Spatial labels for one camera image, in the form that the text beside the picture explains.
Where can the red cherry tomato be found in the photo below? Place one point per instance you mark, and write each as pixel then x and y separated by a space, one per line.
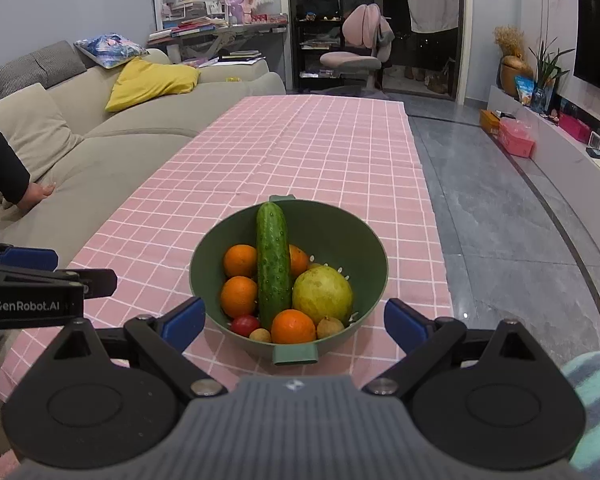
pixel 244 325

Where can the orange box on floor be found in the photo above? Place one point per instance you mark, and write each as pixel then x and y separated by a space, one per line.
pixel 489 122

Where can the grey cushion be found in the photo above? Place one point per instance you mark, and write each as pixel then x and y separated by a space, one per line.
pixel 48 66

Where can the golden vase with dried flowers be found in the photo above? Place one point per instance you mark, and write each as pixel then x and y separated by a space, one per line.
pixel 511 42

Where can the green cucumber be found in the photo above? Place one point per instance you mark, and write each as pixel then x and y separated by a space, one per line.
pixel 274 276

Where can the pink storage box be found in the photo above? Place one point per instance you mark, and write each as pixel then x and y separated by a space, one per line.
pixel 515 136

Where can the blue patterned cushion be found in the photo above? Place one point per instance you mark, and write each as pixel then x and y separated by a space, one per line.
pixel 110 50

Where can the beige cushion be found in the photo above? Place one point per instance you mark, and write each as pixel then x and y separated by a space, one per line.
pixel 34 127

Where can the striped teal sleeve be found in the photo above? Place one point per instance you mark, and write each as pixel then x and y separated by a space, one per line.
pixel 583 373

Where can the orange mandarin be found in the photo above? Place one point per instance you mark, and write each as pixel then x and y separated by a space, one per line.
pixel 240 260
pixel 292 327
pixel 238 296
pixel 299 261

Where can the green potted plant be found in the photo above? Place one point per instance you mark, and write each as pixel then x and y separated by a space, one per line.
pixel 547 73

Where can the cluttered desk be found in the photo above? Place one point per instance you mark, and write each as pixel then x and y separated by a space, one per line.
pixel 202 30

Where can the yellow green pear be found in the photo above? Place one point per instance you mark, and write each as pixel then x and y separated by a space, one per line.
pixel 323 292

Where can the bystander hand on sofa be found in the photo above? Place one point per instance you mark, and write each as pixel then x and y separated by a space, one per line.
pixel 34 195

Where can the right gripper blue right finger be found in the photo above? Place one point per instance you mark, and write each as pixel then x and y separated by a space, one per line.
pixel 430 346

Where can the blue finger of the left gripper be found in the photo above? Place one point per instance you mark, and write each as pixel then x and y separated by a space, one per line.
pixel 29 258
pixel 91 283

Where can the pink office chair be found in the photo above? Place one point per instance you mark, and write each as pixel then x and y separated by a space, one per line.
pixel 368 36

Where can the green colander bowl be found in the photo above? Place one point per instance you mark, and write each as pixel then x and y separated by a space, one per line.
pixel 330 235

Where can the yellow cushion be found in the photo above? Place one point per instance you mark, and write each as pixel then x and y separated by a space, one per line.
pixel 141 81

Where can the beige sofa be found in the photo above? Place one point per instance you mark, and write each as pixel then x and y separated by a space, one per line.
pixel 145 184

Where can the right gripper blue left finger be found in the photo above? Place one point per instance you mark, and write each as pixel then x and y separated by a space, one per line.
pixel 157 345

